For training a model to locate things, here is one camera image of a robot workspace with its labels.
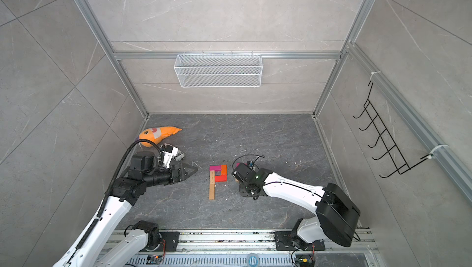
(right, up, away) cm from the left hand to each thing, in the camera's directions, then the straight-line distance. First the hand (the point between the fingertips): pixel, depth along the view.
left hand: (193, 170), depth 72 cm
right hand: (+22, -12, +11) cm, 28 cm away
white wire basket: (+6, +49, +28) cm, 57 cm away
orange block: (+10, -5, +21) cm, 24 cm away
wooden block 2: (+5, -13, +14) cm, 20 cm away
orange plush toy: (-28, +13, +28) cm, 42 cm away
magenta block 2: (+17, -3, +27) cm, 32 cm away
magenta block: (+6, -4, +22) cm, 23 cm away
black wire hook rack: (+73, +5, -10) cm, 74 cm away
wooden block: (+5, -8, +18) cm, 21 cm away
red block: (+10, -8, +18) cm, 22 cm away
